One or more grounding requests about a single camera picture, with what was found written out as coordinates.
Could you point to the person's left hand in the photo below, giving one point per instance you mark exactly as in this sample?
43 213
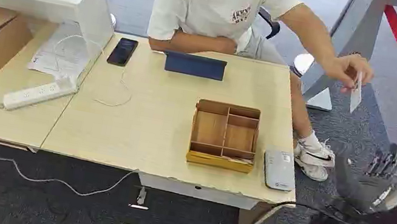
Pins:
347 68

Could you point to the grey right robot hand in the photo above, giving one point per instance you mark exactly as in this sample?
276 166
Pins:
358 188

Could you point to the white card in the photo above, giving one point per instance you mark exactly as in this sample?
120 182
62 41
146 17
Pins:
355 98

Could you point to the grey metal stand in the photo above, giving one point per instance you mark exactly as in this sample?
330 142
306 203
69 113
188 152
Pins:
353 32

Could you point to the white sneaker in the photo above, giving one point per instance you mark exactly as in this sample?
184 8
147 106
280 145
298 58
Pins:
314 160

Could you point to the white card reader device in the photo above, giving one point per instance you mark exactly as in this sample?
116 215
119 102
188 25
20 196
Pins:
279 170

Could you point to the black chair armrest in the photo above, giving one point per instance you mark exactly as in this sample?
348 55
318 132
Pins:
271 22

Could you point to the wooden compartment box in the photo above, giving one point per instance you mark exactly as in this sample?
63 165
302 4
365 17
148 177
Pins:
223 136

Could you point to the person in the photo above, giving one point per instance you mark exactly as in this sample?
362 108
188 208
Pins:
216 8

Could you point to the blue tablet case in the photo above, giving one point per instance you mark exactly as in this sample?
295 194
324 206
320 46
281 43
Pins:
195 65

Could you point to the white plug adapter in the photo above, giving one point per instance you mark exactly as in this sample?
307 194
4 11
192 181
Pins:
141 197

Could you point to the black smartphone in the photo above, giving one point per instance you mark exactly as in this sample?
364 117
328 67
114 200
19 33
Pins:
122 51

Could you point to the crumpled printed paper sheet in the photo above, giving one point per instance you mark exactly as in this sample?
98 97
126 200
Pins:
59 58

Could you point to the white power strip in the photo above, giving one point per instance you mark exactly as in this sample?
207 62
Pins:
38 94

